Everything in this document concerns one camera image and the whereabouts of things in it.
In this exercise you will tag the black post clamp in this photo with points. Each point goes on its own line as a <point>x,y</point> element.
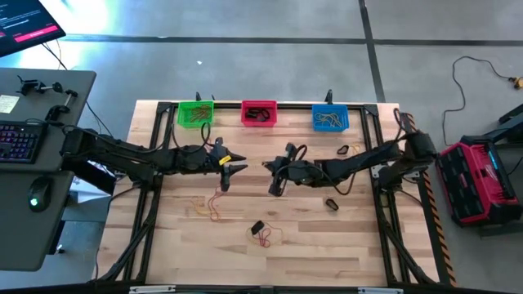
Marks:
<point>329,96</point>
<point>198,96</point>

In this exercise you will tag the blue plastic basket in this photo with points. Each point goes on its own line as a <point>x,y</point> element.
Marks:
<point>316,126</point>

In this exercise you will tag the black desk clamp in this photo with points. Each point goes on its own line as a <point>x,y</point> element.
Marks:
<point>57,109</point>
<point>28,86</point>

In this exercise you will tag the black backlit keyboard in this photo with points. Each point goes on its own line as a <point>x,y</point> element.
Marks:
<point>18,143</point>

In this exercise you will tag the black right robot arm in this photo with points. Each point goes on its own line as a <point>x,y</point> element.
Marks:
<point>367,161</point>

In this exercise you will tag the red black tool case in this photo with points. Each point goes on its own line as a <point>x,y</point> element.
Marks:
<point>478,183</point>

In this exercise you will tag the yellow plug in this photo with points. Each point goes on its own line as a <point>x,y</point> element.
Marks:
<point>518,82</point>

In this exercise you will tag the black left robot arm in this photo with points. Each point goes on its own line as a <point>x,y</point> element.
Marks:
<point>122,153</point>

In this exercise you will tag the dark grey desk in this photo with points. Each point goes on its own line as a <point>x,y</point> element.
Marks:
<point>24,237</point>

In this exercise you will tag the black computer mouse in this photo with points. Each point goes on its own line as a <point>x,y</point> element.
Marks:
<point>39,192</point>

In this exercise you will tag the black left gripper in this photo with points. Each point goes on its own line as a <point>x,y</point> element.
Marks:
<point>202,160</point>

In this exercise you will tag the black binder clip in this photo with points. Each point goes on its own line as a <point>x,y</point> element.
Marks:
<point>257,227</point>

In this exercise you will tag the black aluminium table frame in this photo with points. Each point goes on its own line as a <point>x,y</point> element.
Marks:
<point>229,105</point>

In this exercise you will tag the yellow tape tag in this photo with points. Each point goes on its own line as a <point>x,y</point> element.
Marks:
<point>224,160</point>

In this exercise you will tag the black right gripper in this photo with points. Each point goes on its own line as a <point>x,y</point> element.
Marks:
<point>304,175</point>

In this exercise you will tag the silver metal bracket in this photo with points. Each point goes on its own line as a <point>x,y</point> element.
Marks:
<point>151,289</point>
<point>380,290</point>

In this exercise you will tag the yellow black hazard strip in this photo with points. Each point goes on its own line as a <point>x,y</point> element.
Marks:
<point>440,237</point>

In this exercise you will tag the red plastic basket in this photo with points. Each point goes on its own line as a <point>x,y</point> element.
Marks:
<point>245,105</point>

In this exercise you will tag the dark metal stand base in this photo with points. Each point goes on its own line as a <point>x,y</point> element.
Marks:
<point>510,116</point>

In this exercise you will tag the monitor with red button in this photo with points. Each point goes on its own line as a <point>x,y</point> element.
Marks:
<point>24,20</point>

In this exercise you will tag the green plastic basket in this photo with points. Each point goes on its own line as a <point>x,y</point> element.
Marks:
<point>182,107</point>

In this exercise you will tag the red rubber band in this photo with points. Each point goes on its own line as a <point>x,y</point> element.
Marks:
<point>204,111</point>
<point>199,117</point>
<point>211,214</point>
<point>265,241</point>
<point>195,114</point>

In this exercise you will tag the pale sticky note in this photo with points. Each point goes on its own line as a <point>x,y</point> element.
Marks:
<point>8,104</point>

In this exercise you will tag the black desk leg bar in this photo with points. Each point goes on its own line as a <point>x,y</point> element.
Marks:
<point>98,181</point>

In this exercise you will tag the white paper sheet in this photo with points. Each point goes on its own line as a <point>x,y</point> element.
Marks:
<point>83,192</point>

